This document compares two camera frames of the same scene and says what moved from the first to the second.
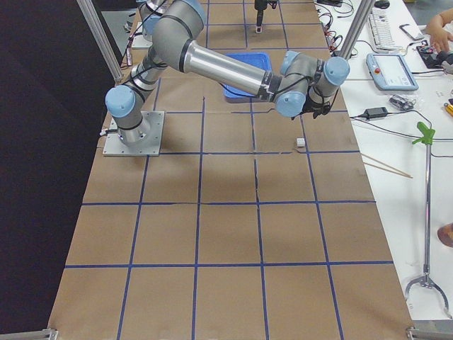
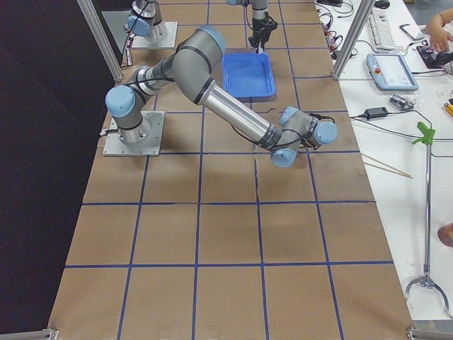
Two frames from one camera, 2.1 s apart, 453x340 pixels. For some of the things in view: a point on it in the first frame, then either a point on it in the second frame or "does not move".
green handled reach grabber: [427, 137] does not move
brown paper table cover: [252, 225] does not move
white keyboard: [381, 31] does not move
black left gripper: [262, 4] -> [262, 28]
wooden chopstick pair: [400, 173] does not move
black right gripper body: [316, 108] -> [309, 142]
